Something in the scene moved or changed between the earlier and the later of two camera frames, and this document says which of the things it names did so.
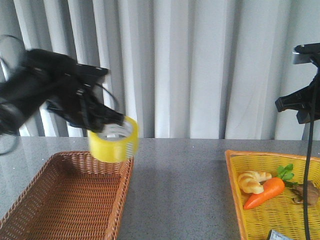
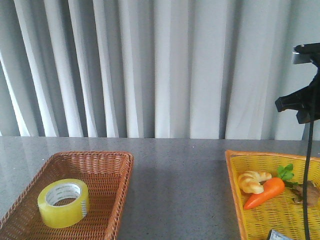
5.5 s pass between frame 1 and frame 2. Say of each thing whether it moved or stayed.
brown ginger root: stayed
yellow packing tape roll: moved
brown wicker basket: stayed
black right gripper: stayed
